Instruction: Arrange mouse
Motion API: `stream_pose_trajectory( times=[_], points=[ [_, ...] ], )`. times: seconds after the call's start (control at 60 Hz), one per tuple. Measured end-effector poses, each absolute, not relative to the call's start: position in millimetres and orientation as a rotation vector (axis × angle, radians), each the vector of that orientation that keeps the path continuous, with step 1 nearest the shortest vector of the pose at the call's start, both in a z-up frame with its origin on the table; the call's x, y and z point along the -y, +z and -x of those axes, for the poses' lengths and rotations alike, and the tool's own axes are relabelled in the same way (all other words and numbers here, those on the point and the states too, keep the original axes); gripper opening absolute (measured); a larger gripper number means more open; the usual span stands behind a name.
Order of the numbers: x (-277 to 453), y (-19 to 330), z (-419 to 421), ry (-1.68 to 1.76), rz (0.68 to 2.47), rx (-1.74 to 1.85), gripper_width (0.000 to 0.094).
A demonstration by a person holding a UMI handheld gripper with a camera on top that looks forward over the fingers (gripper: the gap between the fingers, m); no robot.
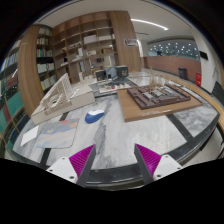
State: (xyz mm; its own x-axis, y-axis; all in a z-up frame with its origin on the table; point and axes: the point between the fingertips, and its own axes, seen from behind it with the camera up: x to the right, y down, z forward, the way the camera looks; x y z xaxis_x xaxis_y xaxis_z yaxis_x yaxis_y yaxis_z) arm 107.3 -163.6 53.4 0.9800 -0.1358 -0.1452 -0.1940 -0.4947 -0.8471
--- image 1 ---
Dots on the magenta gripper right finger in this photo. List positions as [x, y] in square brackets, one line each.
[154, 166]

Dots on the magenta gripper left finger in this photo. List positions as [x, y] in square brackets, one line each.
[75, 168]

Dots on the grey printed mouse pad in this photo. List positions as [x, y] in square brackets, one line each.
[58, 135]

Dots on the blue and white computer mouse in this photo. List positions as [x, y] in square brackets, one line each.
[93, 116]

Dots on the white paper sheet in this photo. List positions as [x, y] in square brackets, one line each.
[31, 134]

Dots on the brown architectural model on board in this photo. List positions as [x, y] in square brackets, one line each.
[158, 97]

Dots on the white architectural model on base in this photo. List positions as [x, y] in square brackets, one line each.
[62, 98]

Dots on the dark trash bin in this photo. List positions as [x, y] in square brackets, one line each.
[182, 73]

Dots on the grey building model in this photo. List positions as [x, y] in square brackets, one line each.
[114, 73]

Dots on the dark side bookshelf with books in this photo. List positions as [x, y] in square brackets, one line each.
[26, 74]

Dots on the large wooden bookshelf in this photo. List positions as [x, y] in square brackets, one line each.
[95, 41]

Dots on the red wall box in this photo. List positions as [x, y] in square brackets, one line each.
[198, 79]

